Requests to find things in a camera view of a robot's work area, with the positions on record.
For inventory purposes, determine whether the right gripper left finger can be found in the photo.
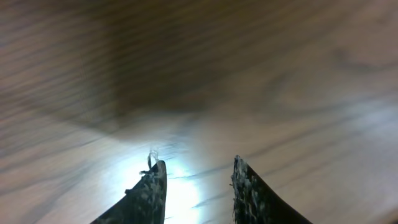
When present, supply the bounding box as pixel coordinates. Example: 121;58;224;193
90;161;167;224

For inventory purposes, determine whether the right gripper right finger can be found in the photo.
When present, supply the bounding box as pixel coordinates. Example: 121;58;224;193
231;156;312;224

